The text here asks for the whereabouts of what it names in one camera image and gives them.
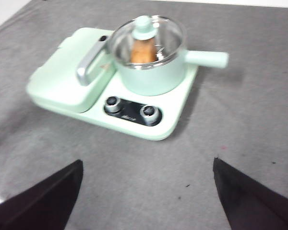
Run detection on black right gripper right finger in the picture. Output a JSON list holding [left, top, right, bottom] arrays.
[[213, 157, 288, 230]]

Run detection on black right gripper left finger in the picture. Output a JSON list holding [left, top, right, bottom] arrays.
[[0, 159, 84, 230]]

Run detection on brown potato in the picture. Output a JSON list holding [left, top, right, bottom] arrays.
[[131, 39, 158, 63]]

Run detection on glass lid with green knob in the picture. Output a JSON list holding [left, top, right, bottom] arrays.
[[109, 14, 188, 67]]

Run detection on mint green breakfast machine base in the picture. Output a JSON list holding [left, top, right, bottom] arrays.
[[25, 27, 199, 141]]

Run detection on silver control knob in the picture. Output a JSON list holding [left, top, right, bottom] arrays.
[[140, 105, 158, 124], [105, 96, 122, 113]]

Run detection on green hinged cover, silver handle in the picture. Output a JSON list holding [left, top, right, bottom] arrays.
[[26, 27, 116, 115]]

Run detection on mint green pot with handle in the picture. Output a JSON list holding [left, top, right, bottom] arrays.
[[112, 31, 230, 96]]

